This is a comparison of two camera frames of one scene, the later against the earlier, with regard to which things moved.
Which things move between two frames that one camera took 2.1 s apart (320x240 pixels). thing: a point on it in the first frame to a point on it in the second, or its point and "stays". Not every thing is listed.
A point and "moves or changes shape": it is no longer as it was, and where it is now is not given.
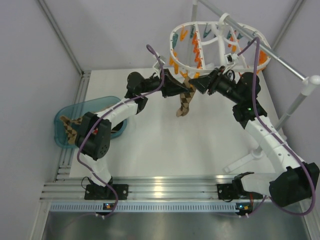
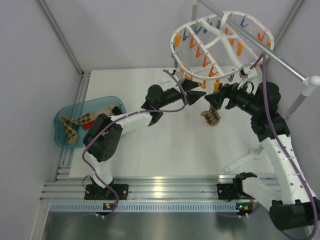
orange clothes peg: [197, 74] moves or changes shape
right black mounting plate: [225, 191] stays
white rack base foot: [254, 155] stays
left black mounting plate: [99, 192] stays
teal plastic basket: [78, 111] stays
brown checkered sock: [185, 99] to [211, 115]
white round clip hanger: [209, 45] moves or changes shape
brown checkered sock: [71, 132] stays
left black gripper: [171, 86] to [191, 96]
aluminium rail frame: [174, 187] stays
